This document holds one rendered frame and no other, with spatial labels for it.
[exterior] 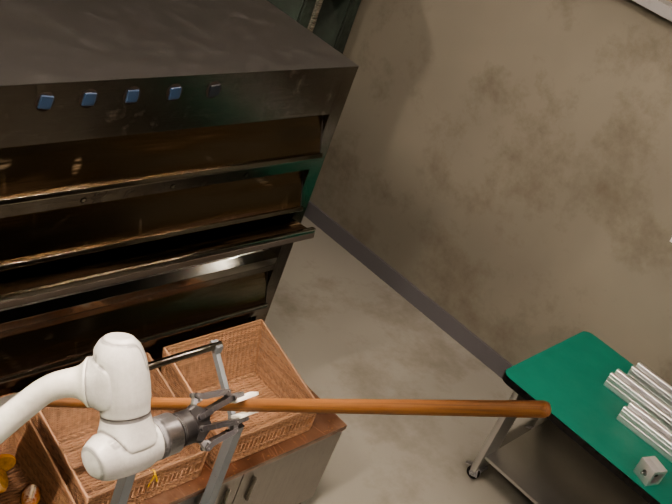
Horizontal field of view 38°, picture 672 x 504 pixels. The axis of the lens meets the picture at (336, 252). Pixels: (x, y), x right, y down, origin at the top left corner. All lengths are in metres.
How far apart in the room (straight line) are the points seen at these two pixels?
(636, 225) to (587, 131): 0.59
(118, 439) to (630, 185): 4.10
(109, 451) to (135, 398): 0.11
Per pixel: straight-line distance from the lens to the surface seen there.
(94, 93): 3.15
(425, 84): 6.31
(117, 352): 1.97
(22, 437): 3.82
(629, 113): 5.62
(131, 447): 2.02
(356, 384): 5.73
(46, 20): 3.48
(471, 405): 1.82
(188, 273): 4.00
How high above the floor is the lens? 3.42
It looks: 30 degrees down
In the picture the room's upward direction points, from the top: 22 degrees clockwise
